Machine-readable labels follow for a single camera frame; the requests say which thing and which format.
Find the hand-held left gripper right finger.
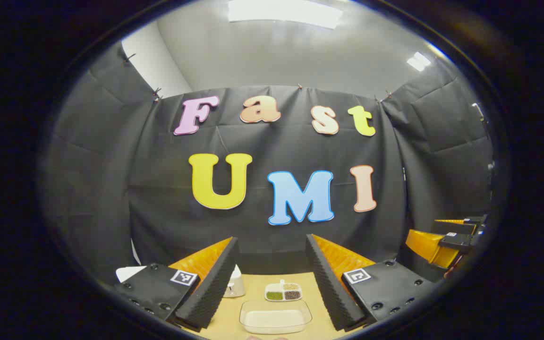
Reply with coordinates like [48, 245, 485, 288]
[305, 234, 435, 331]

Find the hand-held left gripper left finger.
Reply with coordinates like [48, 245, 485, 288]
[114, 236, 239, 331]

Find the white toaster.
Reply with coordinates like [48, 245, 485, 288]
[225, 264, 247, 298]

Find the white divided bean dish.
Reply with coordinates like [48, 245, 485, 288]
[265, 282, 302, 302]

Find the black backdrop cloth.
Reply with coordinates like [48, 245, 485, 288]
[41, 40, 497, 284]

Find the small ceiling light panel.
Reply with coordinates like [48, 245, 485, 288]
[407, 52, 431, 71]

